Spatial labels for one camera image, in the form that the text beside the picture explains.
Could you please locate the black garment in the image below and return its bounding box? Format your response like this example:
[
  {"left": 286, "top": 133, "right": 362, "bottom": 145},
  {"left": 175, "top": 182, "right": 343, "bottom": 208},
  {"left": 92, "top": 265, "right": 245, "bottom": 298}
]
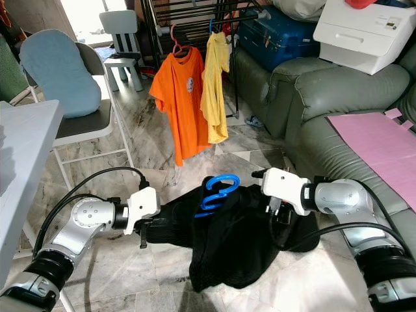
[{"left": 149, "top": 175, "right": 320, "bottom": 292}]

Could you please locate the pink clothes hanger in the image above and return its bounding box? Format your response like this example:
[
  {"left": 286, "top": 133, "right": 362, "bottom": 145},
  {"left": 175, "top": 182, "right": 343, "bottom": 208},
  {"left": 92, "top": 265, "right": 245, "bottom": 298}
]
[{"left": 169, "top": 25, "right": 190, "bottom": 58}]

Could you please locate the yellow t-shirt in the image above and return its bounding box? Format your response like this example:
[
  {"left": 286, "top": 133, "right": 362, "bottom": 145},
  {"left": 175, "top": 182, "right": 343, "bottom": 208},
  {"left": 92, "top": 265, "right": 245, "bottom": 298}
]
[{"left": 200, "top": 32, "right": 231, "bottom": 144}]

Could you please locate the grey green leather sofa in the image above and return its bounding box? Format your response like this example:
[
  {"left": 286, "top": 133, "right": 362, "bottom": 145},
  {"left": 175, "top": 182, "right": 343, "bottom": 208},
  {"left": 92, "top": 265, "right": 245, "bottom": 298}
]
[{"left": 227, "top": 39, "right": 416, "bottom": 218}]

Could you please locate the orange t-shirt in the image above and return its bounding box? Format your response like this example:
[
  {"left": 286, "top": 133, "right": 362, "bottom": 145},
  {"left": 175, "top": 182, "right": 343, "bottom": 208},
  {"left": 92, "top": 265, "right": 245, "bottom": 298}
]
[{"left": 148, "top": 47, "right": 210, "bottom": 167}]

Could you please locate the pink sheet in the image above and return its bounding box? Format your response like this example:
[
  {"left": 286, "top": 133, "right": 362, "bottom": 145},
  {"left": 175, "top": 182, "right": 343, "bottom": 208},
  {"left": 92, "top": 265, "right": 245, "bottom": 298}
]
[{"left": 327, "top": 107, "right": 416, "bottom": 212}]

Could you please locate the white folding table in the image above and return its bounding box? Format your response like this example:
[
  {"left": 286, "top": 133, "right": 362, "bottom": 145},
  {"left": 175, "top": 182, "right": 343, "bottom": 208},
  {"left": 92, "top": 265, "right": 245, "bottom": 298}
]
[{"left": 0, "top": 99, "right": 66, "bottom": 312}]

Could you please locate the blue hard suitcase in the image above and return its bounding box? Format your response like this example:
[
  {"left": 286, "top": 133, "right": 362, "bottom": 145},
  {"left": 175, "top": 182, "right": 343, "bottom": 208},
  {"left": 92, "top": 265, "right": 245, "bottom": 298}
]
[{"left": 234, "top": 6, "right": 319, "bottom": 72}]

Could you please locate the black drying rack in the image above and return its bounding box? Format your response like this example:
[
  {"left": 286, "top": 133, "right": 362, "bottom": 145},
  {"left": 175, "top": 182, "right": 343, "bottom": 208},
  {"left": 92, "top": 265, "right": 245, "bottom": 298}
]
[{"left": 136, "top": 0, "right": 270, "bottom": 118}]

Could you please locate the white pillow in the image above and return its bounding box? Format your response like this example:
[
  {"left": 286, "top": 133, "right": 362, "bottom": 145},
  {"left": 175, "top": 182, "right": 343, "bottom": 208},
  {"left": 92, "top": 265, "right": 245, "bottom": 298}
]
[{"left": 272, "top": 0, "right": 329, "bottom": 21}]

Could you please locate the green mesh storage bin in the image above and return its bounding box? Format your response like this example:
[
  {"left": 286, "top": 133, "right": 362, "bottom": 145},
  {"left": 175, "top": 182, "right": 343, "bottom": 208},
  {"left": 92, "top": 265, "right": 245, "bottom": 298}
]
[{"left": 0, "top": 39, "right": 19, "bottom": 85}]

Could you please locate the white boxy appliance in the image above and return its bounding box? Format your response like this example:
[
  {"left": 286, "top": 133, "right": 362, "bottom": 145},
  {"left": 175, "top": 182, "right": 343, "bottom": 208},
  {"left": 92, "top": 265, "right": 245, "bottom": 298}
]
[{"left": 313, "top": 0, "right": 416, "bottom": 75}]

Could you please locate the light blue cushion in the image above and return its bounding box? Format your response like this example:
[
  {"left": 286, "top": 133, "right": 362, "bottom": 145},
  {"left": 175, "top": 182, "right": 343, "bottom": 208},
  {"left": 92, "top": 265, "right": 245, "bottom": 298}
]
[{"left": 19, "top": 29, "right": 103, "bottom": 119}]

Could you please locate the red cloth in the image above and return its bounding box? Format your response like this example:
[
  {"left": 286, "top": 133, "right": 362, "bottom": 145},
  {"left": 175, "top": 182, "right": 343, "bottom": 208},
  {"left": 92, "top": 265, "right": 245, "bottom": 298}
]
[{"left": 344, "top": 0, "right": 379, "bottom": 9}]

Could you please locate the pale blue child chair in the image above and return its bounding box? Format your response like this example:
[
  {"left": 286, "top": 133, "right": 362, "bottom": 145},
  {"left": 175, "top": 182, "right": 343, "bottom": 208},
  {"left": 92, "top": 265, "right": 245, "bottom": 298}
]
[{"left": 99, "top": 10, "right": 145, "bottom": 92}]

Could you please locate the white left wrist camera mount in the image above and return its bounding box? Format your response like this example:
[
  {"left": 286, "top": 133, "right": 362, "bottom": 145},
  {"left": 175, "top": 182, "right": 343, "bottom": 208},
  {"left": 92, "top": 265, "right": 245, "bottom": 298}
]
[{"left": 125, "top": 187, "right": 161, "bottom": 236}]

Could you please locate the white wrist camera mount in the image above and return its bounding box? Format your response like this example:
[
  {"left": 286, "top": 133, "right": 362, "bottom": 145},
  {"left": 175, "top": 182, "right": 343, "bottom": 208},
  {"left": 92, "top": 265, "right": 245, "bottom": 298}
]
[
  {"left": 125, "top": 187, "right": 161, "bottom": 236},
  {"left": 260, "top": 168, "right": 307, "bottom": 216}
]

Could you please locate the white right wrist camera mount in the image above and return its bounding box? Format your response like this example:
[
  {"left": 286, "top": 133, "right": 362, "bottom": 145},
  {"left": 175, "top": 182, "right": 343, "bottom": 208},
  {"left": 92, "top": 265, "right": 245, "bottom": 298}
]
[{"left": 260, "top": 168, "right": 307, "bottom": 216}]

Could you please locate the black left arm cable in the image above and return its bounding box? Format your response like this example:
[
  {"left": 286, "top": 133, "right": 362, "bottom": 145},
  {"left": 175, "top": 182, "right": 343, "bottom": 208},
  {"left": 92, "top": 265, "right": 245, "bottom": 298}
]
[
  {"left": 41, "top": 194, "right": 86, "bottom": 249},
  {"left": 34, "top": 166, "right": 149, "bottom": 259}
]

